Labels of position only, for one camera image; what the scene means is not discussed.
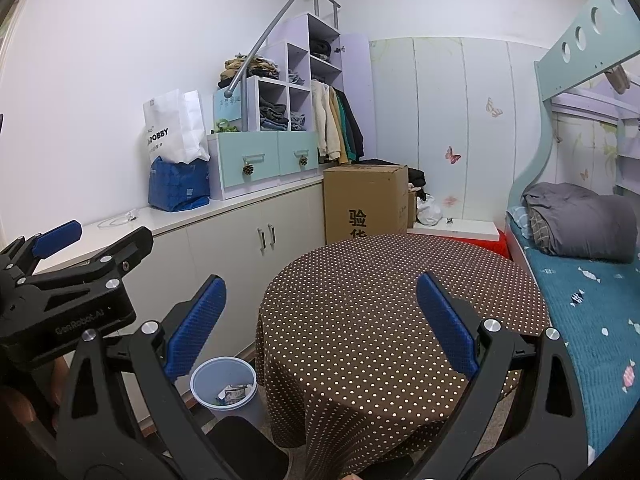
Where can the tan hanging cloth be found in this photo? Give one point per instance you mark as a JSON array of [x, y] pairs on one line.
[[617, 80]]

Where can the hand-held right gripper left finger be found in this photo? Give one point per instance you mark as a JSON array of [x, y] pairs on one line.
[[197, 330]]

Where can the hanging dark jacket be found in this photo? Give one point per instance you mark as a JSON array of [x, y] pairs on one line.
[[357, 130]]

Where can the white wooden step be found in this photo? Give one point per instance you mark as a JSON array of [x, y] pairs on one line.
[[465, 232]]

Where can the brown polka-dot tablecloth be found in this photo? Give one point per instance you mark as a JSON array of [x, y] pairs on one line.
[[350, 310]]

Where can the lilac closet door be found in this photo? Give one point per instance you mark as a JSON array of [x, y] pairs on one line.
[[360, 85]]

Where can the grey metal handrail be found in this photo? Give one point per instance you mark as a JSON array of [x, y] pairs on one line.
[[265, 35]]

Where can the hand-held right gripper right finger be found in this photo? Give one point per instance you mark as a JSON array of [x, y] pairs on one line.
[[447, 325]]

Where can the white wardrobe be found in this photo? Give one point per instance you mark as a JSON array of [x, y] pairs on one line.
[[435, 110]]

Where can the pink butterfly sticker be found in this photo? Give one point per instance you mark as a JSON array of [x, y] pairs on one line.
[[452, 155]]

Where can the hanging cream jacket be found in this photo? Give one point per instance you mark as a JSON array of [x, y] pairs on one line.
[[320, 120]]

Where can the plaid grey blanket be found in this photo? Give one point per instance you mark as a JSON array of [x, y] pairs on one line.
[[537, 230]]

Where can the white plastic bag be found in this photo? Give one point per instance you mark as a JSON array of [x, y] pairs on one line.
[[429, 210]]

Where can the lilac bed wall shelf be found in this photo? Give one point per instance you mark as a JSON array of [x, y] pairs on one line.
[[627, 150]]

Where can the blue candy-print bedsheet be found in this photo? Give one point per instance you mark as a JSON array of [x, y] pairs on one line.
[[590, 335]]

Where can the grey quilt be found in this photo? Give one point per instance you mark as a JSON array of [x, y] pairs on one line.
[[585, 225]]

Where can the mint drawer shelf unit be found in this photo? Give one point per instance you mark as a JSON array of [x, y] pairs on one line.
[[260, 165]]

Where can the teal bunk bed frame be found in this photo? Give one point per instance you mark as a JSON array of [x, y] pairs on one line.
[[555, 70]]

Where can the printed packaging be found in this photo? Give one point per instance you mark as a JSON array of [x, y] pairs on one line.
[[235, 394]]

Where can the red floor mat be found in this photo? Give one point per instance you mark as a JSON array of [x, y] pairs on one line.
[[492, 249]]

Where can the person's left hand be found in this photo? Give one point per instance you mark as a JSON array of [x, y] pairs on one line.
[[60, 380]]

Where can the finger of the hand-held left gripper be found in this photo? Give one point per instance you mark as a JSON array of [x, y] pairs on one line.
[[115, 252], [57, 237]]

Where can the hanging yellow garment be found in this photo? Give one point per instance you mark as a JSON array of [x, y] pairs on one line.
[[336, 140]]

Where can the folded dark clothes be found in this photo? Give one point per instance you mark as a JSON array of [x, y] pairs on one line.
[[320, 47]]

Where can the pile of folded clothes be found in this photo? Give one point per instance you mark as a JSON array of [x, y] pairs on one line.
[[245, 67]]

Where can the hanging green garment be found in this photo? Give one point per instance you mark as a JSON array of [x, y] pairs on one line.
[[348, 135]]

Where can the white low cabinet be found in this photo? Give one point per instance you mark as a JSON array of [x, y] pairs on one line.
[[225, 260]]

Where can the green plant decoration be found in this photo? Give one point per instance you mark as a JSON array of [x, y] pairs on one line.
[[225, 127]]

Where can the blue bag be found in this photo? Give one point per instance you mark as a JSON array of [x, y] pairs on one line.
[[177, 185]]

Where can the pale butterfly sticker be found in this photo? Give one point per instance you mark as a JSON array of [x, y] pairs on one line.
[[493, 107]]

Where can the tall cardboard box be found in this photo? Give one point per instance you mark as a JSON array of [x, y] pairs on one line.
[[365, 190]]

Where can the black clothes heap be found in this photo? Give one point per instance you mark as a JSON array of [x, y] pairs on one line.
[[416, 177]]

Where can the blue plastic waste bin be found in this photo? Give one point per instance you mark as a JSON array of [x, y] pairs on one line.
[[205, 375]]

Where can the folded jeans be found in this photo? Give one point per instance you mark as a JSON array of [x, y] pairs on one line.
[[272, 117]]

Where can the faded butterfly sticker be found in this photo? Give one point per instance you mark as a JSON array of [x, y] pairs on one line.
[[450, 201]]

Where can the white paper shopping bag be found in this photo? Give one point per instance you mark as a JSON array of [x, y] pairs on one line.
[[170, 130]]

